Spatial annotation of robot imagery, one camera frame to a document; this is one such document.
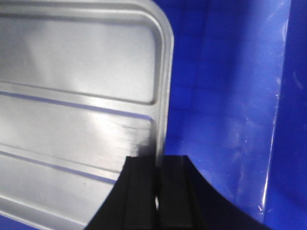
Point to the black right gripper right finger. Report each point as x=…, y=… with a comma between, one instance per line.
x=188, y=202

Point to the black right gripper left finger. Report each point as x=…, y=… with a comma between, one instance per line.
x=131, y=203

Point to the silver ribbed metal tray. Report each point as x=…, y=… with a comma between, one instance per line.
x=83, y=85

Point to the blue target box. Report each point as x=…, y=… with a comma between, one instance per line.
x=238, y=104

